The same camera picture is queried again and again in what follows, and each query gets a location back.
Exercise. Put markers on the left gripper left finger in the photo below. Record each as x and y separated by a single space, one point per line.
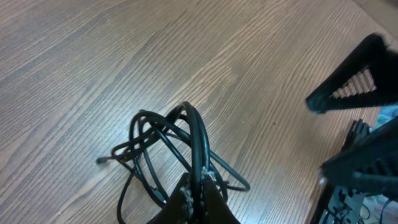
176 210

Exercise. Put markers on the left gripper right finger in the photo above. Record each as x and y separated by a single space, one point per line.
214 207

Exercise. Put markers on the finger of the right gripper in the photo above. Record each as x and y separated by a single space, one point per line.
367 161
367 77

